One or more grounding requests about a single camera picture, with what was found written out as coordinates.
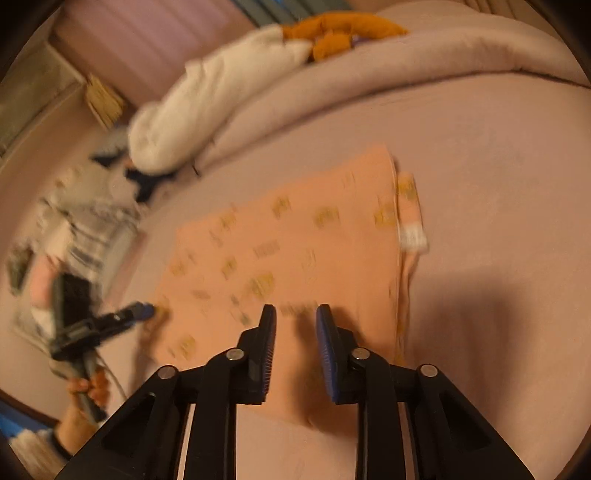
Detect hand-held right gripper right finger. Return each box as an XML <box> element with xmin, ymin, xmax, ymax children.
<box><xmin>315</xmin><ymin>304</ymin><xmax>536</xmax><ymax>480</ymax></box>

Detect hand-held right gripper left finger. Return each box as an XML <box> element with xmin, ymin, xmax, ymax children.
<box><xmin>54</xmin><ymin>304</ymin><xmax>278</xmax><ymax>480</ymax></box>

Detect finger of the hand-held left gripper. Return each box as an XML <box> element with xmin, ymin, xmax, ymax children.
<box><xmin>95</xmin><ymin>301</ymin><xmax>155</xmax><ymax>333</ymax></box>

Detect orange cartoon print shirt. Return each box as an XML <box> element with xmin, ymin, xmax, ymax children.
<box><xmin>141</xmin><ymin>143</ymin><xmax>430</xmax><ymax>428</ymax></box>

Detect person's left forearm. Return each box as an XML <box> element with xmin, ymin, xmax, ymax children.
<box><xmin>9</xmin><ymin>401</ymin><xmax>100</xmax><ymax>472</ymax></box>

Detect person's left hand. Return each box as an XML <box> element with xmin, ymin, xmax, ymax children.
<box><xmin>67</xmin><ymin>369</ymin><xmax>112</xmax><ymax>416</ymax></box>

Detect pink garment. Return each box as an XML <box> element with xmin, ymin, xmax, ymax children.
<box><xmin>28</xmin><ymin>256</ymin><xmax>58</xmax><ymax>310</ymax></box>

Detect grey folded cloth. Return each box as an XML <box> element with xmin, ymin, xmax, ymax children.
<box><xmin>104</xmin><ymin>226</ymin><xmax>148</xmax><ymax>278</ymax></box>

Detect dark navy garment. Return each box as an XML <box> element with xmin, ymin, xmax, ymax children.
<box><xmin>90</xmin><ymin>152</ymin><xmax>176</xmax><ymax>204</ymax></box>

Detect bed with pink sheet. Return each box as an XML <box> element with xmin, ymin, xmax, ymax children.
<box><xmin>0</xmin><ymin>69</ymin><xmax>591</xmax><ymax>480</ymax></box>

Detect yellow fringed hanging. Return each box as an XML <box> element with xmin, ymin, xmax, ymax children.
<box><xmin>85</xmin><ymin>74</ymin><xmax>127</xmax><ymax>127</ymax></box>

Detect white plush goose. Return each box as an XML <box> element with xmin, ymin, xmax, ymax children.
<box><xmin>127</xmin><ymin>11</ymin><xmax>409</xmax><ymax>174</ymax></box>

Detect pale pink quilt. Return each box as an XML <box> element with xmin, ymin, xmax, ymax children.
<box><xmin>194</xmin><ymin>0</ymin><xmax>578</xmax><ymax>171</ymax></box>

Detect teal curtain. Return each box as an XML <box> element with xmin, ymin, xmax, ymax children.
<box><xmin>231</xmin><ymin>0</ymin><xmax>324</xmax><ymax>24</ymax></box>

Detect white wall shelf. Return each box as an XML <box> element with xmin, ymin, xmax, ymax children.
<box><xmin>0</xmin><ymin>46</ymin><xmax>88</xmax><ymax>153</ymax></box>

